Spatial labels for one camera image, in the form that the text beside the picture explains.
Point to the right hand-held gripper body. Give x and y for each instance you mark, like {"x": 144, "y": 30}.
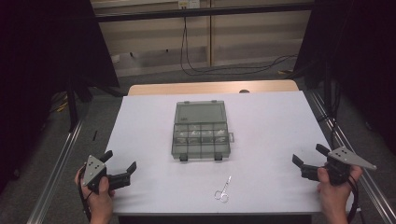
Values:
{"x": 341, "y": 166}

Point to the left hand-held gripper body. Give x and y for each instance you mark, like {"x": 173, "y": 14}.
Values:
{"x": 93, "y": 169}

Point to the small silver scissors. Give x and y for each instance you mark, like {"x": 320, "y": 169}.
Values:
{"x": 226, "y": 184}

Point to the clear plastic compartment box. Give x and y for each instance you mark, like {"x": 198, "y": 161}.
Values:
{"x": 199, "y": 146}

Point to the person's right hand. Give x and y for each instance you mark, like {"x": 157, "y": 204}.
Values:
{"x": 337, "y": 196}

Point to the person's left hand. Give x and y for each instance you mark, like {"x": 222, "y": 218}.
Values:
{"x": 101, "y": 203}

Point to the small black stick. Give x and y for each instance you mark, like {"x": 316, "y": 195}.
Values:
{"x": 95, "y": 135}

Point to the white table cover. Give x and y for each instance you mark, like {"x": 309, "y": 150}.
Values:
{"x": 267, "y": 130}

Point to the black stand leg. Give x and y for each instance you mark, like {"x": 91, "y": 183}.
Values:
{"x": 72, "y": 105}

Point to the black curtain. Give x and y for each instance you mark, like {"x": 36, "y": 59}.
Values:
{"x": 40, "y": 62}
{"x": 364, "y": 62}

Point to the wooden table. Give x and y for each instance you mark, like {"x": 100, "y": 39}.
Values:
{"x": 186, "y": 88}

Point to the black horizontal bar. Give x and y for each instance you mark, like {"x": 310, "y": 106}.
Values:
{"x": 202, "y": 12}

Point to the metal floor rail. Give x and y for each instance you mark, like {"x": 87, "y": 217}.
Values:
{"x": 378, "y": 199}
{"x": 56, "y": 174}

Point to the white wall socket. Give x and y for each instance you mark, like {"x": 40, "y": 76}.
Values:
{"x": 188, "y": 3}

